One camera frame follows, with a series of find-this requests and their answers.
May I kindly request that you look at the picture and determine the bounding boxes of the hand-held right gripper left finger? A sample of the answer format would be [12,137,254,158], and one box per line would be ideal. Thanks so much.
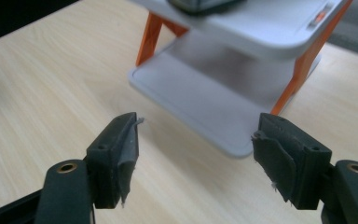
[85,111,145,210]

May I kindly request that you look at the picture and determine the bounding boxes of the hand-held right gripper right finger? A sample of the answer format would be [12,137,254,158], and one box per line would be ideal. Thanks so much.
[250,112,334,211]

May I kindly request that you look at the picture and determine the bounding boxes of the white two-tier shoe rack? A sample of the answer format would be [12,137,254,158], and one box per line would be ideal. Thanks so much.
[127,0,354,160]

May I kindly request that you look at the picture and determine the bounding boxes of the black rhinestone heeled sandal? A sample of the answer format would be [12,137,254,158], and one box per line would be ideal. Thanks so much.
[166,0,249,15]

